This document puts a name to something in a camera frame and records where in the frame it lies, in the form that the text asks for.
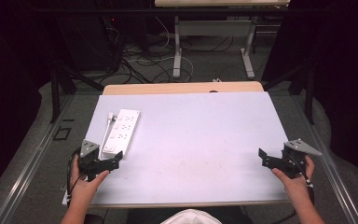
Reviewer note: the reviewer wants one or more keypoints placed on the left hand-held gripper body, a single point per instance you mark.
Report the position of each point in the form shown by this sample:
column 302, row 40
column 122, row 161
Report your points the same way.
column 88, row 155

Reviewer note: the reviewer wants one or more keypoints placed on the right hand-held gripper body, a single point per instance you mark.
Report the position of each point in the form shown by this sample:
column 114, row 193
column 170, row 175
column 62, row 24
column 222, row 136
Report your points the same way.
column 296, row 155

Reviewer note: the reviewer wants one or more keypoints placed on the white power strip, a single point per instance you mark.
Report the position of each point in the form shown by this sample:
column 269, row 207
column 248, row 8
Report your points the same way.
column 121, row 132

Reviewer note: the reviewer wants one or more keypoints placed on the person's right hand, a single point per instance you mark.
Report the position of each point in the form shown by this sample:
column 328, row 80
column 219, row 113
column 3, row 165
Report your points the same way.
column 295, row 183

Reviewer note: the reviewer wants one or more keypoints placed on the person's left hand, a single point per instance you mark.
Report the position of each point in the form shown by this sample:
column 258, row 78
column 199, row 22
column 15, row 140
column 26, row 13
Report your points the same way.
column 85, row 186

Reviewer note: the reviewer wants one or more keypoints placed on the white plug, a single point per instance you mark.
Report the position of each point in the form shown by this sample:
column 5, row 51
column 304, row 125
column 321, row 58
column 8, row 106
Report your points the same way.
column 110, row 116

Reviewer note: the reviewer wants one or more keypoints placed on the person's dark clothing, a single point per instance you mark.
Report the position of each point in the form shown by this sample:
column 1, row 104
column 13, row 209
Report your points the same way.
column 236, row 214

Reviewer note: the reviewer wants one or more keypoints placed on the black metal stand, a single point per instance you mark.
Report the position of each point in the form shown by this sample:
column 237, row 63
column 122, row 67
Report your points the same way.
column 56, row 93
column 308, row 93

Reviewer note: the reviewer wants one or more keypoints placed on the pale lavender table mat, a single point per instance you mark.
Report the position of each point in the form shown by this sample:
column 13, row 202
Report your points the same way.
column 192, row 143

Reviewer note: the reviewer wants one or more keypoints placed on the wooden table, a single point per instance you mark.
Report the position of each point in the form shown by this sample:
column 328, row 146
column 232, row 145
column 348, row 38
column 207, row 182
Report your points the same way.
column 167, row 88

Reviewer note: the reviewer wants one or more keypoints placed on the person's white cap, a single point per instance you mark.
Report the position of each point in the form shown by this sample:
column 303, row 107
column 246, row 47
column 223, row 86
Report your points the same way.
column 192, row 217

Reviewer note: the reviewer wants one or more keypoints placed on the black curtain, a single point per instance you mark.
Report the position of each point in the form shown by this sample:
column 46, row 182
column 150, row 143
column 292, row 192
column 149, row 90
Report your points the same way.
column 338, row 62
column 9, row 77

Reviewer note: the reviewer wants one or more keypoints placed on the dark equipment rack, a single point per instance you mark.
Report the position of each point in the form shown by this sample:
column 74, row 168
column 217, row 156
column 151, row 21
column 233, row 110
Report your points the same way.
column 96, row 37

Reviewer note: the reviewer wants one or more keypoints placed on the white desk with metal legs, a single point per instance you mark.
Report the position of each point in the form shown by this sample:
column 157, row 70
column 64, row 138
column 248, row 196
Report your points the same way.
column 214, row 28

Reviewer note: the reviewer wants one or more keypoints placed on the black horizontal bar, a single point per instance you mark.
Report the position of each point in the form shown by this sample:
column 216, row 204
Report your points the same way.
column 105, row 10

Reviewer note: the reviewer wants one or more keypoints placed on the aluminium floor rail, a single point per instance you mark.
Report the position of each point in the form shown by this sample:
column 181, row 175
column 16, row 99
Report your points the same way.
column 334, row 177
column 24, row 177

